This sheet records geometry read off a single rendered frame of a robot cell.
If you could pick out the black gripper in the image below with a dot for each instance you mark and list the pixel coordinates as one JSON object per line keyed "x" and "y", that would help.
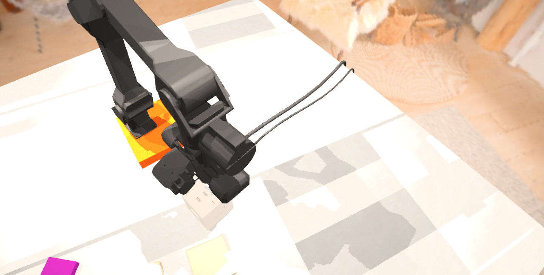
{"x": 223, "y": 186}

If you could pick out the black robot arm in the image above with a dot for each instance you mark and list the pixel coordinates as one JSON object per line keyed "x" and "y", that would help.
{"x": 184, "y": 84}

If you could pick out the magenta block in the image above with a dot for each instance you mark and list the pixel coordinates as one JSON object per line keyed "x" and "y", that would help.
{"x": 57, "y": 266}

